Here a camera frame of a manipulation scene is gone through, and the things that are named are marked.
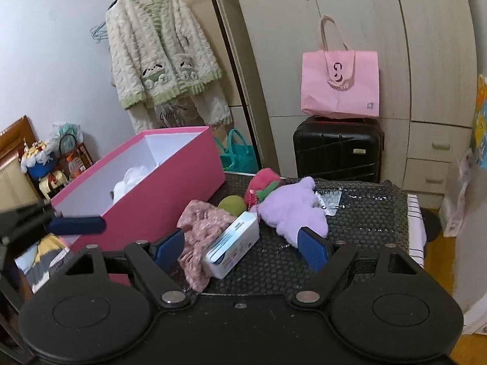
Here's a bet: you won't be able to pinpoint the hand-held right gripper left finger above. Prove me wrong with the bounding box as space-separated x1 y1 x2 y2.
49 229 193 310

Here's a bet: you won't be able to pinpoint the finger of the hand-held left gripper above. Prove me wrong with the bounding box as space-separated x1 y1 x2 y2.
0 201 107 244

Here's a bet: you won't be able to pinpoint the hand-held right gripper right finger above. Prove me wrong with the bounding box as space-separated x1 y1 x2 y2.
290 226 429 308

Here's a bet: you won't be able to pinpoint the pink floral cloth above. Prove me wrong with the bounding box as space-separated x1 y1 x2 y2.
177 200 238 293

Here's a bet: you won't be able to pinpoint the purple plush toy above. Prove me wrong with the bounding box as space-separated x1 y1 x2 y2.
259 177 330 247

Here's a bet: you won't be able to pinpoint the pink cardboard box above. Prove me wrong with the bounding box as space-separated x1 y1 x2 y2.
50 126 226 287

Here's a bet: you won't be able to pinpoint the green makeup sponge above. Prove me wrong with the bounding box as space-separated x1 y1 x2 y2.
218 195 247 217

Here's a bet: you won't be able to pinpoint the white fluffy plush toy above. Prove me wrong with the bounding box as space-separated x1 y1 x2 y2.
122 165 157 194

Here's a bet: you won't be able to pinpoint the pink strawberry plush toy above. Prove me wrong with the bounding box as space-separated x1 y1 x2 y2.
243 168 281 211

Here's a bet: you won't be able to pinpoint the cream plastic object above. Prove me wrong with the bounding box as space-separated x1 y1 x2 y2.
40 171 69 200

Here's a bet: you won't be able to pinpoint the white shipping label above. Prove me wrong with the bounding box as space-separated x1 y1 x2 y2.
314 189 342 217

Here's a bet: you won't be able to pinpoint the black bubble wrap mat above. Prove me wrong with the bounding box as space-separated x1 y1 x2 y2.
167 173 412 297

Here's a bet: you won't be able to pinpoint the orange drink bottle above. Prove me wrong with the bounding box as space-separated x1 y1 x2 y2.
65 152 85 179

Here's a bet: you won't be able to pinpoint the checked woven basket bag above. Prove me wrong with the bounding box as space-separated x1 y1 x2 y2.
57 134 94 183

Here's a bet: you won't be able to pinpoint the white flower bouquet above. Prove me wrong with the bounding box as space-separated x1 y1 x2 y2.
20 141 58 181

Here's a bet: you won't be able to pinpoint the white green plastic bag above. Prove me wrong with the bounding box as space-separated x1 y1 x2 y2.
51 122 83 153

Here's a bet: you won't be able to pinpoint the black hard suitcase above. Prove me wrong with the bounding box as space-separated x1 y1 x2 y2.
292 116 385 184

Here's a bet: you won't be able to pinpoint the wooden headboard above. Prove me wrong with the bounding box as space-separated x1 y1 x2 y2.
0 116 40 214

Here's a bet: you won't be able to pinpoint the teal handbag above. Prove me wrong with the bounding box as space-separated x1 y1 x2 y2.
213 128 260 175

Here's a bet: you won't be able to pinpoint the cream fluffy pajama pants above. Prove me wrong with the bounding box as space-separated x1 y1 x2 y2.
125 84 233 132

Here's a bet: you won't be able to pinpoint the crumpled white plastic bag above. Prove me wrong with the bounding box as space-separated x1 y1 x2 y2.
443 148 474 238

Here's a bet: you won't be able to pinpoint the pink tote bag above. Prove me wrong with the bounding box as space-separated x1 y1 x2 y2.
300 15 381 119

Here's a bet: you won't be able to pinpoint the cream fluffy pajama jacket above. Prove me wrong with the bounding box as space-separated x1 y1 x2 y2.
104 0 223 111

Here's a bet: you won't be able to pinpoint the colourful paper gift bag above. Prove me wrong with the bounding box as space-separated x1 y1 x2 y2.
470 74 487 168

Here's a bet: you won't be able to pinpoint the tall light wooden panel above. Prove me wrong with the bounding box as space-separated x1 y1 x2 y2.
145 0 263 130

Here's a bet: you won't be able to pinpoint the light wooden wardrobe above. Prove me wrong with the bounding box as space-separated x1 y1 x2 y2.
205 0 478 210

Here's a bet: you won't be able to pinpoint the bunch of blue wire hangers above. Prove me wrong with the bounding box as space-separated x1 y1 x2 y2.
90 21 109 45

